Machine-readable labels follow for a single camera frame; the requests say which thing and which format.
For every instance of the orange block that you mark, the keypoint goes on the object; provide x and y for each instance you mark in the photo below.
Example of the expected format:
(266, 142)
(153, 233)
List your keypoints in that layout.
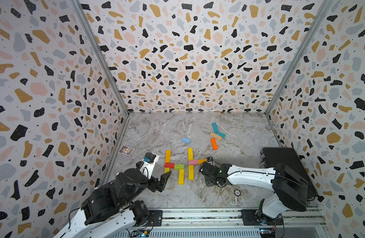
(214, 144)

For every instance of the red block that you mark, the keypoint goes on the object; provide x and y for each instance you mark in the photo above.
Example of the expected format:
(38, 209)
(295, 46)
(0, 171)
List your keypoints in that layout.
(169, 165)

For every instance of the amber block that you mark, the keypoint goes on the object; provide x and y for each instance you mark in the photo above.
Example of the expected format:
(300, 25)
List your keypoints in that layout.
(201, 161)

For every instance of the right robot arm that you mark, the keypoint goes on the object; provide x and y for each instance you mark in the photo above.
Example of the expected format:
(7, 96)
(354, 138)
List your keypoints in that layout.
(289, 189)

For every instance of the lime green block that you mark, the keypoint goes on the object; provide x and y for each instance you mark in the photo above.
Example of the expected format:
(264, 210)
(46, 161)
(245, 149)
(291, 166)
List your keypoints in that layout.
(179, 166)

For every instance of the teal long block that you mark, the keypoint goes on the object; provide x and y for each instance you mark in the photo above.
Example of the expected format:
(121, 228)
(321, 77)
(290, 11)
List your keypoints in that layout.
(215, 128)

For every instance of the light blue block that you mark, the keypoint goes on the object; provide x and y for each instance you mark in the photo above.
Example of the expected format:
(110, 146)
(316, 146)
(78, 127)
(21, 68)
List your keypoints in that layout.
(186, 140)

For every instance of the natural wood upper block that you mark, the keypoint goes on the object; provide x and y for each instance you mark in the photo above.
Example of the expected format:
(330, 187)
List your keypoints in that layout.
(216, 136)

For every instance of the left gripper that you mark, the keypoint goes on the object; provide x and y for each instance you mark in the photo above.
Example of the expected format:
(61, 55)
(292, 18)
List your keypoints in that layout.
(155, 186)

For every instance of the teal small block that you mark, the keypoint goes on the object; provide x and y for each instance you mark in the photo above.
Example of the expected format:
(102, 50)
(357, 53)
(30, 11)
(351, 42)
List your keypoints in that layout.
(221, 134)

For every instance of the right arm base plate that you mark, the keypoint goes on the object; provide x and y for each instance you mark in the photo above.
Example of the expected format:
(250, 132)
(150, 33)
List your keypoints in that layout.
(250, 218)

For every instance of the aluminium front rail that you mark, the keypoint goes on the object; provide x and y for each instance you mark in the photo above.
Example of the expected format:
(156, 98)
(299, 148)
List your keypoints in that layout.
(227, 223)

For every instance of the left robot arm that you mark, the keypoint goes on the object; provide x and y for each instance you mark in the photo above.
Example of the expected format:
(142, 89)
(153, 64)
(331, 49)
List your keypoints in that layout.
(113, 208)

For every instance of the orange-yellow long block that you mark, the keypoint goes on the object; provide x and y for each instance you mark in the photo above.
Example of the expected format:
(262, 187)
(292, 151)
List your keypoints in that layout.
(168, 156)

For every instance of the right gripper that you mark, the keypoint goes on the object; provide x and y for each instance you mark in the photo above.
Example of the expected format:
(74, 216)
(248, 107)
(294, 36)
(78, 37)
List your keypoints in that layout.
(207, 183)

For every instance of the small printed card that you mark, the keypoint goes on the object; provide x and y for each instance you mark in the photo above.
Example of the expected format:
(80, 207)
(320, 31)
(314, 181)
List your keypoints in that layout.
(126, 150)

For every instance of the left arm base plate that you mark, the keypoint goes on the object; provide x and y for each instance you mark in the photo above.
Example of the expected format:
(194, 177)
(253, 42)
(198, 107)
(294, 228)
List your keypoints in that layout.
(154, 219)

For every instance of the yellow long block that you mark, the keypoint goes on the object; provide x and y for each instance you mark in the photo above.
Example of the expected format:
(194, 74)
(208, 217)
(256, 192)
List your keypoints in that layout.
(191, 172)

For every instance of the pink block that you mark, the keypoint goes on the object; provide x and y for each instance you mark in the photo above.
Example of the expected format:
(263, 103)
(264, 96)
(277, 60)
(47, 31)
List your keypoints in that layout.
(193, 162)

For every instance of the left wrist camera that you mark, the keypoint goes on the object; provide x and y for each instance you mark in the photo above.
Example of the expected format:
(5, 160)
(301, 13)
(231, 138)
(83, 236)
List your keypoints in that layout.
(146, 166)

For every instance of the round table grommet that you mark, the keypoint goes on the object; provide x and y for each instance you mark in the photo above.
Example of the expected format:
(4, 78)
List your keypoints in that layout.
(237, 192)

